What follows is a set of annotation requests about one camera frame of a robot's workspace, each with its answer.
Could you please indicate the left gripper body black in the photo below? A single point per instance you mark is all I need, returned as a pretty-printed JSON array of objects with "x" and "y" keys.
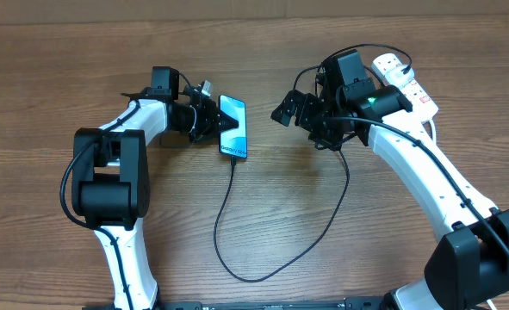
[{"x": 204, "y": 119}]

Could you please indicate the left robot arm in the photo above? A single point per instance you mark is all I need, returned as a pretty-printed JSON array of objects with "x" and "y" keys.
[{"x": 109, "y": 176}]

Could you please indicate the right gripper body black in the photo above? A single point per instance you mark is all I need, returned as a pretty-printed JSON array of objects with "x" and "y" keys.
[{"x": 315, "y": 120}]

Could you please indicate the Samsung Galaxy smartphone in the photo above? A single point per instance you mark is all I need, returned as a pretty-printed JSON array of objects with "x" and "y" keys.
[{"x": 234, "y": 142}]

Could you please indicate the white power strip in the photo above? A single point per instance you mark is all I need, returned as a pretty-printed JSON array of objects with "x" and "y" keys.
[{"x": 424, "y": 107}]

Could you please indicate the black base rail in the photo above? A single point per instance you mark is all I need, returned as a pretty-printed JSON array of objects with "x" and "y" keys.
[{"x": 350, "y": 303}]

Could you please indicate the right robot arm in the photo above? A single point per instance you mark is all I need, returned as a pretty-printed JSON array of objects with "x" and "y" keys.
[{"x": 384, "y": 106}]

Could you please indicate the cardboard wall panel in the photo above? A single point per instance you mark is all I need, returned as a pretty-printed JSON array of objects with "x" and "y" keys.
[{"x": 27, "y": 12}]

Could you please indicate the white charger plug adapter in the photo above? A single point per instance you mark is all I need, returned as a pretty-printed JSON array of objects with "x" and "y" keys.
[{"x": 398, "y": 78}]

